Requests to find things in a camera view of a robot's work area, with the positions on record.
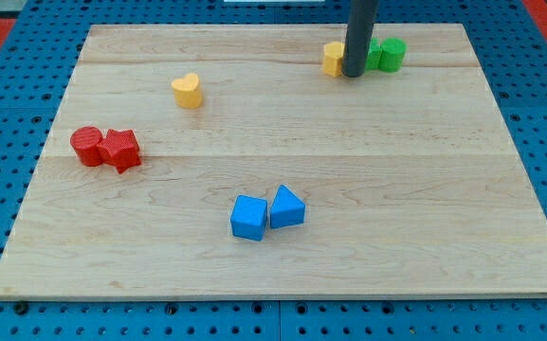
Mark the yellow heart block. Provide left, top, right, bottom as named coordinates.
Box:
left=171, top=73, right=203, bottom=109

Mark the yellow hexagon block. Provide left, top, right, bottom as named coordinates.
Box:
left=321, top=41, right=345, bottom=77

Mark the blue triangle block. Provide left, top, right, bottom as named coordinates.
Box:
left=269, top=185, right=306, bottom=229

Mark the blue cube block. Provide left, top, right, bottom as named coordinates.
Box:
left=230, top=195, right=267, bottom=241

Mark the wooden board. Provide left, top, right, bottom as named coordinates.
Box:
left=0, top=24, right=547, bottom=301

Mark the green star block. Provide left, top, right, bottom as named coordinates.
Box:
left=365, top=38, right=382, bottom=71

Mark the red star block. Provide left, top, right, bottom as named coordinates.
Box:
left=97, top=129, right=141, bottom=173

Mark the green cylinder block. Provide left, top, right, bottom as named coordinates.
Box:
left=378, top=37, right=407, bottom=73

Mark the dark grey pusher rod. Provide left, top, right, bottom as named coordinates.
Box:
left=341, top=0, right=379, bottom=78

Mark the red cylinder block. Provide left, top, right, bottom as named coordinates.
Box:
left=70, top=126, right=103, bottom=167

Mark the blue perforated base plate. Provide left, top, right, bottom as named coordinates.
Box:
left=0, top=0, right=547, bottom=340

